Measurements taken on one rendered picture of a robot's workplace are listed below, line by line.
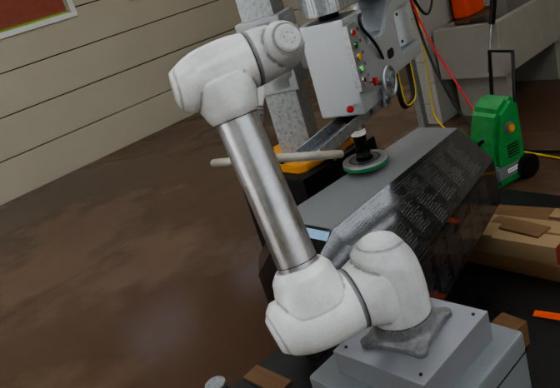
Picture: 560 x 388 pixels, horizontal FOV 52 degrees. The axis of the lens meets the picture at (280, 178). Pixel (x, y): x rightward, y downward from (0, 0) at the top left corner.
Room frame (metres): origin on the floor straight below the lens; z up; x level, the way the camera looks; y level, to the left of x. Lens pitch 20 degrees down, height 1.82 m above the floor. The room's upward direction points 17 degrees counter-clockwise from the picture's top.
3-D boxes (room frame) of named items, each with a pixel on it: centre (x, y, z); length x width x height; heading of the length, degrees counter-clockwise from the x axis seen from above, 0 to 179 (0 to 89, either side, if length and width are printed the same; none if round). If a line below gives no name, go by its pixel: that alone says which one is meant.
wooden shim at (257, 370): (2.30, 0.35, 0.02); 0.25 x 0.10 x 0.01; 39
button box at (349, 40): (2.43, -0.46, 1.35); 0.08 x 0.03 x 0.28; 143
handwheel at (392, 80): (2.58, -0.58, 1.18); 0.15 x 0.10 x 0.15; 143
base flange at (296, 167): (3.25, -0.18, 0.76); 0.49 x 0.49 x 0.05; 36
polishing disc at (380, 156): (2.55, -0.41, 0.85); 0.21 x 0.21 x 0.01
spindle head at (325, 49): (2.62, -0.46, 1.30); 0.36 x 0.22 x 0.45; 143
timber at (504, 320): (2.00, -0.66, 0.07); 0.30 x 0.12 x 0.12; 120
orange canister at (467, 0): (5.36, -2.15, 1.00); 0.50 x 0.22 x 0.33; 127
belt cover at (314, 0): (2.83, -0.62, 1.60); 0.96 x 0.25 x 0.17; 143
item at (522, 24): (5.27, -2.38, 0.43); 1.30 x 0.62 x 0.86; 127
